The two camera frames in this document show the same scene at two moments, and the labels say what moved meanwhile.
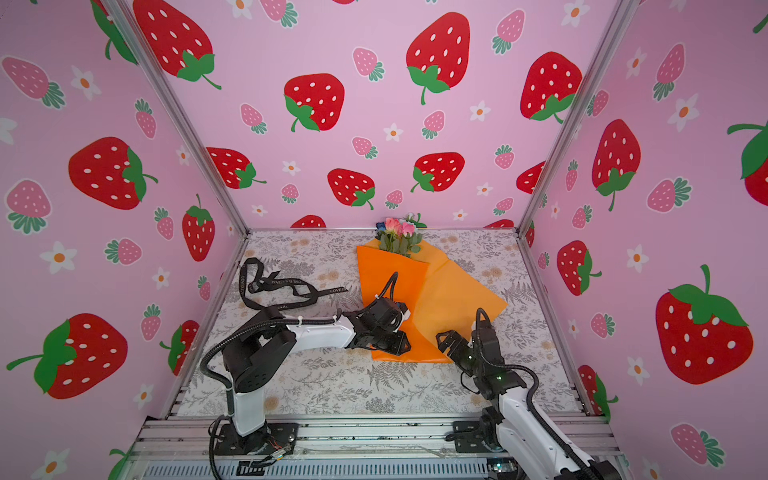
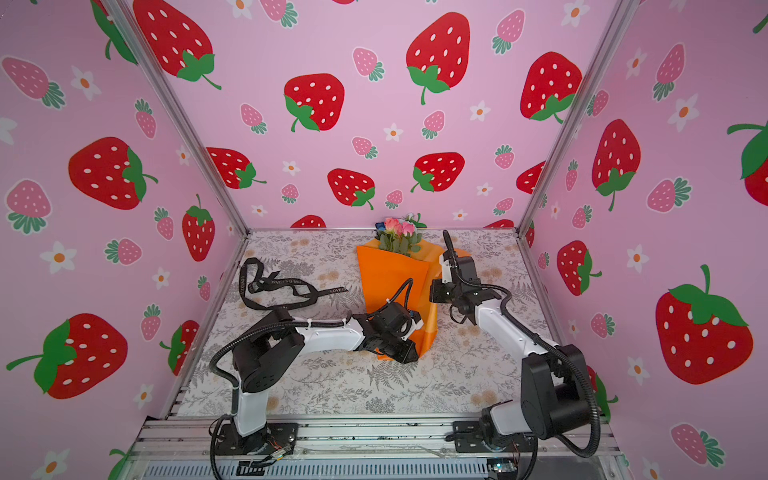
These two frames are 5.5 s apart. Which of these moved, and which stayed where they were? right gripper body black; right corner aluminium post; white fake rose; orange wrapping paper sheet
Moved: orange wrapping paper sheet; right gripper body black
Stayed: right corner aluminium post; white fake rose
